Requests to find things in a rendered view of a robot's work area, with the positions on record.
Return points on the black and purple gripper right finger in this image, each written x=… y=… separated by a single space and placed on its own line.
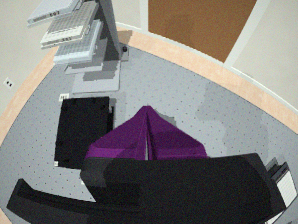
x=167 y=142

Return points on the grey flat base plate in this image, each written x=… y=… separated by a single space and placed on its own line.
x=224 y=122

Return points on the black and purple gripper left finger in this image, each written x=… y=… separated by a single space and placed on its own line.
x=128 y=140

